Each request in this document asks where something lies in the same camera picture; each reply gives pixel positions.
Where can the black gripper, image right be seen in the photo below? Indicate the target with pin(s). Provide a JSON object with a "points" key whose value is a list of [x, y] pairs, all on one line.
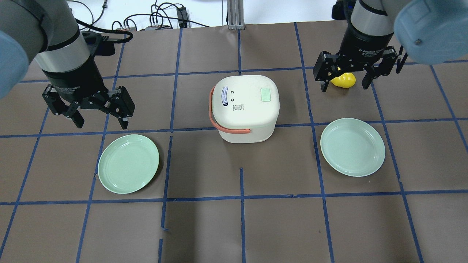
{"points": [[360, 46]]}

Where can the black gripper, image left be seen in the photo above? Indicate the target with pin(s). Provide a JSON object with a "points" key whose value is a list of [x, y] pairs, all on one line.
{"points": [[75, 83]]}

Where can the white rice cooker orange handle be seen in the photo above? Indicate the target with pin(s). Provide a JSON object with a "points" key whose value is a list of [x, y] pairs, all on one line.
{"points": [[244, 109]]}

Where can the yellow toy fruit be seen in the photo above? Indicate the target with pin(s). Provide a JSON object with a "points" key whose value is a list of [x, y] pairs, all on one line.
{"points": [[346, 80]]}

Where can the green plate, image left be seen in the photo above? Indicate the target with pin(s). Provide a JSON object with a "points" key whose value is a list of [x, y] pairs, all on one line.
{"points": [[128, 164]]}

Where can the green plate, image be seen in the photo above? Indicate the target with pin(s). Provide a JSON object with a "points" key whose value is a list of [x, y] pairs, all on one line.
{"points": [[128, 164], [352, 147]]}

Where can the green plate, image right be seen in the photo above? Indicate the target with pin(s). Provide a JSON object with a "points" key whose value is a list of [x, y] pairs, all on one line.
{"points": [[352, 147]]}

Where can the aluminium frame post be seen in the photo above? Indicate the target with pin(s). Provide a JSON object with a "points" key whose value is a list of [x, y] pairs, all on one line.
{"points": [[235, 15]]}

